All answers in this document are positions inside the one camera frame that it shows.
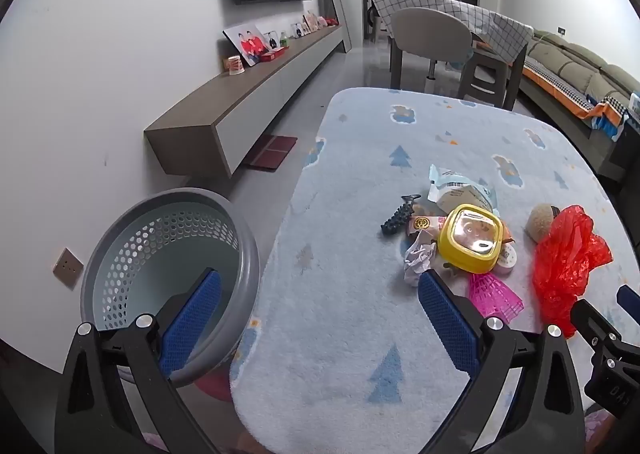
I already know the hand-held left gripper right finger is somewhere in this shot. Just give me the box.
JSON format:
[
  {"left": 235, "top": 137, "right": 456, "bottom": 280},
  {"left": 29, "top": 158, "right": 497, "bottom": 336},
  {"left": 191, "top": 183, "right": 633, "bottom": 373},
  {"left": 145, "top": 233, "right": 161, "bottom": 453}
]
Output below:
[{"left": 417, "top": 270, "right": 586, "bottom": 454}]

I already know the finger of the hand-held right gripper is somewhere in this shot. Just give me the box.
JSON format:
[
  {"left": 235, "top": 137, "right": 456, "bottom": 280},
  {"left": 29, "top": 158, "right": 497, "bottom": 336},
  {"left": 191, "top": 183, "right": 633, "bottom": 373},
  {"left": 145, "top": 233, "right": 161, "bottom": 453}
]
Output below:
[
  {"left": 570, "top": 300, "right": 623, "bottom": 350},
  {"left": 616, "top": 285, "right": 640, "bottom": 312}
]

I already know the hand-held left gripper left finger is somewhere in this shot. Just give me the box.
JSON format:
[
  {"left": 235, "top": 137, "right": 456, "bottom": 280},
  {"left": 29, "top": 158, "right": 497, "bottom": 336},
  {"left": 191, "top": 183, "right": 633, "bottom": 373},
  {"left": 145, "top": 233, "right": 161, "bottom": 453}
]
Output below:
[{"left": 54, "top": 269, "right": 223, "bottom": 454}]

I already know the pink shuttlecock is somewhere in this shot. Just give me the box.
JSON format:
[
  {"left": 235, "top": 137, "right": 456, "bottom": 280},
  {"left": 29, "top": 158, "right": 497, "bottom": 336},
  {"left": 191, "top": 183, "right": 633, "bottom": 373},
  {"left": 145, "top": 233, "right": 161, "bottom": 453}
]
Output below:
[{"left": 468, "top": 271, "right": 524, "bottom": 323}]

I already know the red plastic bag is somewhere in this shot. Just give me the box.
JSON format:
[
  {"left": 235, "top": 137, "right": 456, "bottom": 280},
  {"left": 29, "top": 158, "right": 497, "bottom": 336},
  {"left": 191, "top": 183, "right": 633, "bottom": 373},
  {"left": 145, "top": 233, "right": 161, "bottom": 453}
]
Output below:
[{"left": 531, "top": 205, "right": 613, "bottom": 339}]

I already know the yellow plastic container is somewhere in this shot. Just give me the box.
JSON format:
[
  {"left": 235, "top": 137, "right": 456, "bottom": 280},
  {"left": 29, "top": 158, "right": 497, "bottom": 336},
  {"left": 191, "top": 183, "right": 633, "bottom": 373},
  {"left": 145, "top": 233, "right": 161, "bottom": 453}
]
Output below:
[{"left": 438, "top": 204, "right": 503, "bottom": 275}]

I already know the small white round cup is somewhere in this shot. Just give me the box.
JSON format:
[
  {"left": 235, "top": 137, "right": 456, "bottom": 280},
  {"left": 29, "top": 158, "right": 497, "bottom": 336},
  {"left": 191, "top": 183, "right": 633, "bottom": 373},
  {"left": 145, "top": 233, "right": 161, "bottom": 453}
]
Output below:
[{"left": 495, "top": 241, "right": 518, "bottom": 277}]

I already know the grey perforated waste basket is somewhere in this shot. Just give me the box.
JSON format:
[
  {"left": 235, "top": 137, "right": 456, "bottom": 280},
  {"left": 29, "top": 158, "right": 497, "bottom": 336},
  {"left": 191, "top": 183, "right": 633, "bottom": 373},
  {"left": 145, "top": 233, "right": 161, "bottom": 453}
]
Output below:
[{"left": 80, "top": 188, "right": 261, "bottom": 387}]

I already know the tan fuzzy ball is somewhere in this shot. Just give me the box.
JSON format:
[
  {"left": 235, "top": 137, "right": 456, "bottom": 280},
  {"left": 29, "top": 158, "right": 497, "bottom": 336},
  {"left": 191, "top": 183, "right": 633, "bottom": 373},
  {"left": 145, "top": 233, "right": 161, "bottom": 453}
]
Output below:
[{"left": 525, "top": 204, "right": 561, "bottom": 242}]

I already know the pink fluffy cloth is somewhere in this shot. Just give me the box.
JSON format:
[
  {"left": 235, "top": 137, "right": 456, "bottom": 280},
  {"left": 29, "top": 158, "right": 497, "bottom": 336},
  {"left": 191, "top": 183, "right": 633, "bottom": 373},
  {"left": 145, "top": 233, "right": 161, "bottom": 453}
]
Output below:
[{"left": 582, "top": 409, "right": 618, "bottom": 454}]

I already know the crumpled grey paper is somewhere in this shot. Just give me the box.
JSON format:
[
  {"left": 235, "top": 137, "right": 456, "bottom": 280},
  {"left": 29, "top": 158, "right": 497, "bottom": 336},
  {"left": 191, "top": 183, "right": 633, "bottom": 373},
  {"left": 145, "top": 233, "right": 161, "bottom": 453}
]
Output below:
[{"left": 403, "top": 243, "right": 438, "bottom": 287}]

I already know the pink snack wrapper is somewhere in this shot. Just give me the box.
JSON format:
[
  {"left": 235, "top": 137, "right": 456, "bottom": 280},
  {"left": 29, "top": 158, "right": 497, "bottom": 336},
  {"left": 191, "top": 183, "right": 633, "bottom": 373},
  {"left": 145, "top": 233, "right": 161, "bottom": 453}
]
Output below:
[{"left": 405, "top": 215, "right": 448, "bottom": 237}]

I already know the black knobbly toy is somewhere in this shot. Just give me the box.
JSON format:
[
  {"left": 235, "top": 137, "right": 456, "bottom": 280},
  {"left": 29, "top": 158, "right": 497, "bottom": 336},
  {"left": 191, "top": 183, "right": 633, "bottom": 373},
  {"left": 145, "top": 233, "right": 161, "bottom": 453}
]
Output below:
[{"left": 380, "top": 194, "right": 420, "bottom": 236}]

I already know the blue white plastic packaging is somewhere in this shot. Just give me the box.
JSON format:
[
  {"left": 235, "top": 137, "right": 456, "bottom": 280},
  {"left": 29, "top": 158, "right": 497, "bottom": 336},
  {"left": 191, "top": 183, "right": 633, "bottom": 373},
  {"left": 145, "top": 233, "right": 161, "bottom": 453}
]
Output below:
[{"left": 426, "top": 164, "right": 501, "bottom": 215}]

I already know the dark red floor scale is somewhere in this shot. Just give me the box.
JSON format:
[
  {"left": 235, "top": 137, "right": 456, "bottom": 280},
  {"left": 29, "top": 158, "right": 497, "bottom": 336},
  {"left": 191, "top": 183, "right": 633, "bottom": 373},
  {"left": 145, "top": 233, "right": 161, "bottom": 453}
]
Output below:
[{"left": 242, "top": 134, "right": 298, "bottom": 172}]

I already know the checkered orange-edged sofa cover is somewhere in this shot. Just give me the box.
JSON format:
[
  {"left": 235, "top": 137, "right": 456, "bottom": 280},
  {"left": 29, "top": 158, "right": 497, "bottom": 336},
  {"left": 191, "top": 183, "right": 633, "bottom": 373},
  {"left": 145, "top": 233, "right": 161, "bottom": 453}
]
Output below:
[{"left": 522, "top": 56, "right": 631, "bottom": 139}]

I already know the floating brown grey cabinet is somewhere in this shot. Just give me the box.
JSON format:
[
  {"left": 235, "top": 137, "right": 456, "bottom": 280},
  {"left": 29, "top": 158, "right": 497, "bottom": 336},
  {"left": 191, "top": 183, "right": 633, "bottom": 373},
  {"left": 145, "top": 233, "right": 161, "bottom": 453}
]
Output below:
[{"left": 144, "top": 24, "right": 351, "bottom": 179}]

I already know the green grey sofa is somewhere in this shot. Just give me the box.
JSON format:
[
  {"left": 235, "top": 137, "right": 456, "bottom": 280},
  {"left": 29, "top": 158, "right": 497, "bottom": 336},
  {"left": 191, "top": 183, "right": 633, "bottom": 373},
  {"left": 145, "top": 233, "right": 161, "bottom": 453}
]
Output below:
[{"left": 517, "top": 28, "right": 640, "bottom": 179}]

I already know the grey stool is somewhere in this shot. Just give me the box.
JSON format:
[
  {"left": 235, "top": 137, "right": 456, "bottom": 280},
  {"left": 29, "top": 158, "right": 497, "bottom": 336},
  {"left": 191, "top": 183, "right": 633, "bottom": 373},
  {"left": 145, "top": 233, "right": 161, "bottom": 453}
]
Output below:
[{"left": 457, "top": 51, "right": 511, "bottom": 107}]

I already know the beige round-back chair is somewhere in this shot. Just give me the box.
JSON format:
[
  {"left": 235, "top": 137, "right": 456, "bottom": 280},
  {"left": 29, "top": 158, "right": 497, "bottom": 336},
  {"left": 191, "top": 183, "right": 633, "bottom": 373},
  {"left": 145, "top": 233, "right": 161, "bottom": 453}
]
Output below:
[{"left": 389, "top": 8, "right": 473, "bottom": 89}]

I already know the checkered tablecloth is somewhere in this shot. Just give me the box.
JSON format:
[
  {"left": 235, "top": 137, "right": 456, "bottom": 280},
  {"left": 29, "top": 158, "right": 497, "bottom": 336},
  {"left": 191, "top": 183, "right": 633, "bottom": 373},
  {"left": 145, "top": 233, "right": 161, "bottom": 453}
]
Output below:
[{"left": 372, "top": 0, "right": 535, "bottom": 65}]

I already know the brown wall socket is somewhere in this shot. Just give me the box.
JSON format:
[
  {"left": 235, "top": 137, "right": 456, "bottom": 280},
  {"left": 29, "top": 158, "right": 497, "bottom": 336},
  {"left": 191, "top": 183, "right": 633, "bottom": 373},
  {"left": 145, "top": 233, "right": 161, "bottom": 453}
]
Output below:
[{"left": 52, "top": 247, "right": 85, "bottom": 291}]

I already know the large photo frame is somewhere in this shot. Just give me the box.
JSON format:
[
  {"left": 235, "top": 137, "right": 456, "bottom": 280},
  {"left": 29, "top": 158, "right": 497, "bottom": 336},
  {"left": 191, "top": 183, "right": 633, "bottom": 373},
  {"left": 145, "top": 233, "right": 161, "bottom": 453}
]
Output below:
[{"left": 222, "top": 25, "right": 271, "bottom": 67}]

